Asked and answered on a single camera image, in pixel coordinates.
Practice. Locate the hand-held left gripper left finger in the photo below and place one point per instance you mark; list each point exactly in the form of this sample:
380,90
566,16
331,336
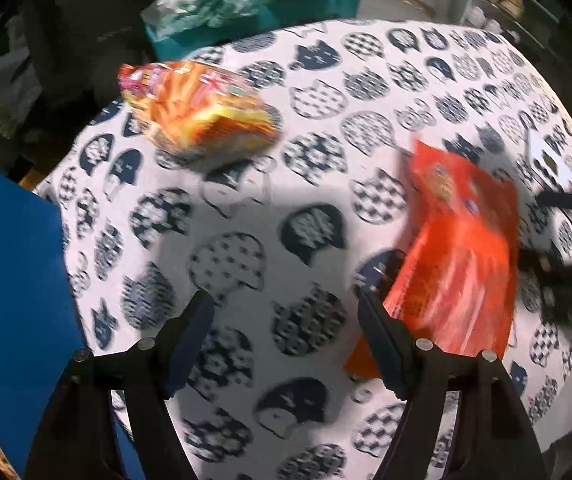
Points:
188,347

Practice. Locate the cardboard box with blue flap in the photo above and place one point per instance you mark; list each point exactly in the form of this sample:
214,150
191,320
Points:
10,285

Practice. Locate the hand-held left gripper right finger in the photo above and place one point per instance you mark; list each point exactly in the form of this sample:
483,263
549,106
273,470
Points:
386,347

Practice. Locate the red orange snack packet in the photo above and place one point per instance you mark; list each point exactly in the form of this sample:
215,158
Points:
456,260

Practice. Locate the cat print blanket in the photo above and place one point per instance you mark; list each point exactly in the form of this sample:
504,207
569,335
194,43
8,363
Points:
286,185

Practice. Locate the orange yellow chips bag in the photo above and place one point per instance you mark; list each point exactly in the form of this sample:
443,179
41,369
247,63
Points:
195,105

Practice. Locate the metal shelf rack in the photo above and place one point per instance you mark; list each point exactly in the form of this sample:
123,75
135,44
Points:
511,0

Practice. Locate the dark hanging jacket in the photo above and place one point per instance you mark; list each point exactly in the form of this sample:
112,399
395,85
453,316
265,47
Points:
65,35

